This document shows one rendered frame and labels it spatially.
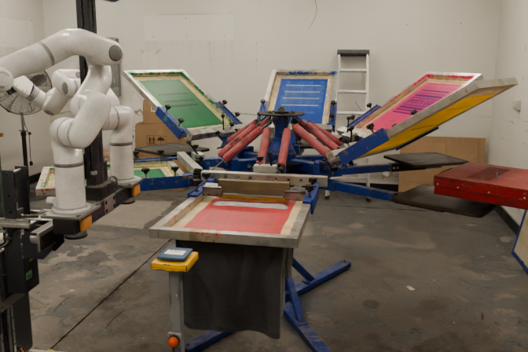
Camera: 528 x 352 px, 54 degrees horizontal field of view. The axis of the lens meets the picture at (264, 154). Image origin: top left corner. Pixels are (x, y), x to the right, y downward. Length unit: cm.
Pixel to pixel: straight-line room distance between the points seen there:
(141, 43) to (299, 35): 210
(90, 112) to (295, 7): 510
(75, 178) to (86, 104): 25
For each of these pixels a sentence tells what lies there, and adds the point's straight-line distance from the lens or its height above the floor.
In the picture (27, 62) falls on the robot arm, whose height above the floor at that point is 163.
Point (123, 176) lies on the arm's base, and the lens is 224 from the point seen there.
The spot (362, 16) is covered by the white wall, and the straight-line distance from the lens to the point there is 658.
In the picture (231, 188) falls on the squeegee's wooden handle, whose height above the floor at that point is 102.
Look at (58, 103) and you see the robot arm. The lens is 266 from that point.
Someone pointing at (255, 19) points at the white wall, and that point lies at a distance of 672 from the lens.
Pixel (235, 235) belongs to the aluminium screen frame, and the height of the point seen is 99.
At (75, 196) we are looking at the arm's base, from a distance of 185.
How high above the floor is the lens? 164
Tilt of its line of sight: 10 degrees down
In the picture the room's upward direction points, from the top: straight up
